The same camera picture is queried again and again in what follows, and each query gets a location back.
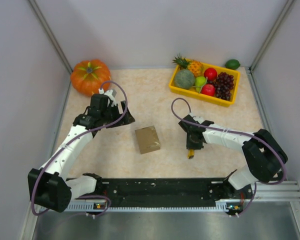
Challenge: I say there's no brown cardboard express box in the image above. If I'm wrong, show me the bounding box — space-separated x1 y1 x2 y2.
135 125 161 155

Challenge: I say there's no yellow plastic tray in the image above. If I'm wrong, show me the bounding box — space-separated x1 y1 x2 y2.
169 62 240 107

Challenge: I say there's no red apple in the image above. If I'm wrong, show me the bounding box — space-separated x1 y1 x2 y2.
200 84 216 97
203 67 218 81

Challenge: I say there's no red apple at back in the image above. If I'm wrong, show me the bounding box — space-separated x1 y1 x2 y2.
203 67 218 81

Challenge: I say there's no orange pumpkin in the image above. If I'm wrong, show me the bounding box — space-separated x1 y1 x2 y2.
70 59 112 97

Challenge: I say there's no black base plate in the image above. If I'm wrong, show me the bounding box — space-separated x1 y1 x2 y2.
86 178 252 208

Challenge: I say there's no green netted melon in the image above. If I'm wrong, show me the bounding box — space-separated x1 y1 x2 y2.
174 69 196 90

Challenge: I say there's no green pear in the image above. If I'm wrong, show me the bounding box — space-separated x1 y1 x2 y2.
194 76 207 93

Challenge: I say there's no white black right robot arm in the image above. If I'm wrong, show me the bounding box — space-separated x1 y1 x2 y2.
178 113 288 198

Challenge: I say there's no yellow utility knife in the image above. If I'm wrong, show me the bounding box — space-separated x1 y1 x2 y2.
187 149 195 160

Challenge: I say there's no green lime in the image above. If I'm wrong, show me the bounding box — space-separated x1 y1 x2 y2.
224 59 241 70

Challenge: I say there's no dark purple grape bunch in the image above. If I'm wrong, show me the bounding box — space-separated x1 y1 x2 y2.
207 72 235 101

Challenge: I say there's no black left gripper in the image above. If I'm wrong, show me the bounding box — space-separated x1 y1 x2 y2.
100 101 135 129

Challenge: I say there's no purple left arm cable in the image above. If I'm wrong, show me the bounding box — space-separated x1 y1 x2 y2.
31 80 129 216

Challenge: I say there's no grey slotted cable duct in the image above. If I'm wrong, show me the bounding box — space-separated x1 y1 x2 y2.
67 199 243 213

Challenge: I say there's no small pineapple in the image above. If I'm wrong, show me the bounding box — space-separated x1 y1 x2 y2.
172 54 204 77

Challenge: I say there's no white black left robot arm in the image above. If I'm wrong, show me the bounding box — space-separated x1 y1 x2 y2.
27 90 135 213

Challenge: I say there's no red apple at front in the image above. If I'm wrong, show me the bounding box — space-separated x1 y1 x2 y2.
200 84 216 97

